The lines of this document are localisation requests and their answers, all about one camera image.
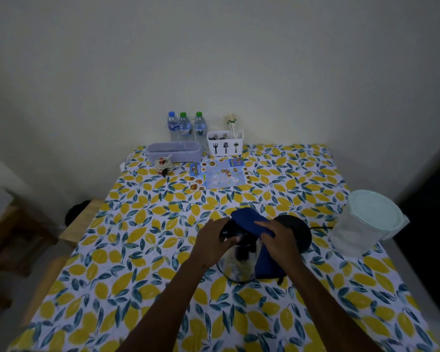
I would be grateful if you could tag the green cap water bottle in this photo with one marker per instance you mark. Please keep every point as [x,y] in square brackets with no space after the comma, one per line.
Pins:
[185,127]
[200,128]

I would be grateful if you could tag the person's left hand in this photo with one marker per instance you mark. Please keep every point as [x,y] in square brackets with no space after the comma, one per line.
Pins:
[209,245]

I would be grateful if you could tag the clear plastic container green lid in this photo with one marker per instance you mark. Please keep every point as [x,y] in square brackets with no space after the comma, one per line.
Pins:
[366,223]

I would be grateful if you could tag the blue cap water bottle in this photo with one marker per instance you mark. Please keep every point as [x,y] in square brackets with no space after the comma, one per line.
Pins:
[173,126]

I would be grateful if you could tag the blue cloth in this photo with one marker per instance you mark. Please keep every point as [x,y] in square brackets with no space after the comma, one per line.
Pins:
[247,218]

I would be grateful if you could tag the wooden stool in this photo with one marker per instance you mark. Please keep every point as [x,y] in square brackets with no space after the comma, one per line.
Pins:
[14,238]

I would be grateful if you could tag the person's right forearm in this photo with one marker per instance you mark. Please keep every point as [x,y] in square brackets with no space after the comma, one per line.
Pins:
[322,307]

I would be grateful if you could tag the cutlery pieces in caddy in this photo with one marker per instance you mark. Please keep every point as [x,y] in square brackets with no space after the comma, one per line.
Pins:
[220,136]

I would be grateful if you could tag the blue sticker sheet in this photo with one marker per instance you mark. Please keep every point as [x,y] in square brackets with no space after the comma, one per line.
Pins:
[222,174]

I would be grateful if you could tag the person's left forearm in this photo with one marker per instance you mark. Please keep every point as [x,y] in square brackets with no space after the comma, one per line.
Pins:
[168,307]

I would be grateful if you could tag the person's right fingers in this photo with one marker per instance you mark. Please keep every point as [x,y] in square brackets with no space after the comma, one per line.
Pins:
[266,227]

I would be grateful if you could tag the small round patterned jar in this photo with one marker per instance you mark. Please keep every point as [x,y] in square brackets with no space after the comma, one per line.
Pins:
[164,166]

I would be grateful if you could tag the black round kettle base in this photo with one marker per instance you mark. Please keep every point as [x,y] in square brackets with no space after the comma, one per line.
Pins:
[302,232]

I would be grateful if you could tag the person's left thumb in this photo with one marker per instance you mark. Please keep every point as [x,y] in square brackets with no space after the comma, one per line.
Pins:
[231,241]

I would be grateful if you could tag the white cutlery caddy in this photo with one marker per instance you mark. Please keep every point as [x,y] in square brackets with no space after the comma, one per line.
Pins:
[225,144]

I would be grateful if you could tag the black round object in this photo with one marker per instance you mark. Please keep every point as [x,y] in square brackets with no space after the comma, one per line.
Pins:
[75,212]

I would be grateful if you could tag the wooden bench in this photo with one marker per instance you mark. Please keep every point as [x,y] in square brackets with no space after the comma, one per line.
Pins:
[79,223]

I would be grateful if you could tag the lemon print tablecloth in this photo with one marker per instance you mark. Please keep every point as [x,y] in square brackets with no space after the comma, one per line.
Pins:
[132,252]

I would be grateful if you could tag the bundle of wrapped chopsticks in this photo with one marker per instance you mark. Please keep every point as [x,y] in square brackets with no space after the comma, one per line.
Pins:
[231,124]

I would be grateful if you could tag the person's right hand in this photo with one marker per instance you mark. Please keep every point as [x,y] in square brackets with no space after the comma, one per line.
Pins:
[284,245]

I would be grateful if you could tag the purple rectangular container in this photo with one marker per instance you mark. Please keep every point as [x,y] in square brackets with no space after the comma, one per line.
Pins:
[174,152]

